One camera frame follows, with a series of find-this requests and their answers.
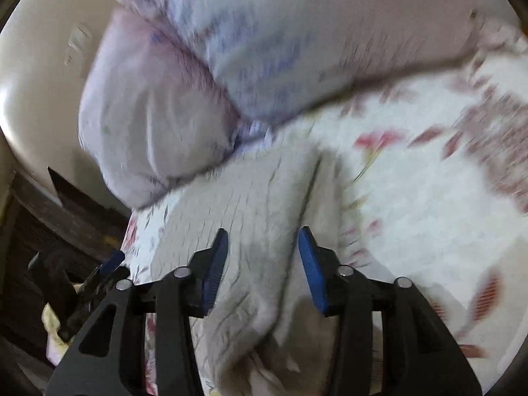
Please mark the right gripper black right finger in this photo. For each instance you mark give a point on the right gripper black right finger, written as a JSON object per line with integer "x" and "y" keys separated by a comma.
{"x": 420, "y": 355}

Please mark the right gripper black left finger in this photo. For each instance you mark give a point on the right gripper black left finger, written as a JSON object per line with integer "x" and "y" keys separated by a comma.
{"x": 107, "y": 354}

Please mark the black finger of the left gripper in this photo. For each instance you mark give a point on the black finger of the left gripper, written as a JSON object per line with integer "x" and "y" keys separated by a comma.
{"x": 104, "y": 271}

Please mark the beige knitted small garment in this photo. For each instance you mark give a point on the beige knitted small garment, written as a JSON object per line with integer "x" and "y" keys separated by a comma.
{"x": 264, "y": 335}

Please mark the lavender patterned lower pillow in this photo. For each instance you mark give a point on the lavender patterned lower pillow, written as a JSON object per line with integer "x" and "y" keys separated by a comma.
{"x": 151, "y": 115}

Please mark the white floral bed sheet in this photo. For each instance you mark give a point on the white floral bed sheet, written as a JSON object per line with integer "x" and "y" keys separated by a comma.
{"x": 435, "y": 172}

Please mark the pink top pillow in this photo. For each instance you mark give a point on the pink top pillow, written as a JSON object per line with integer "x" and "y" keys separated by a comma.
{"x": 275, "y": 58}

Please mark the white wall switch plate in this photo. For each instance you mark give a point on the white wall switch plate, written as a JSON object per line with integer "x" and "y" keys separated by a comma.
{"x": 78, "y": 45}

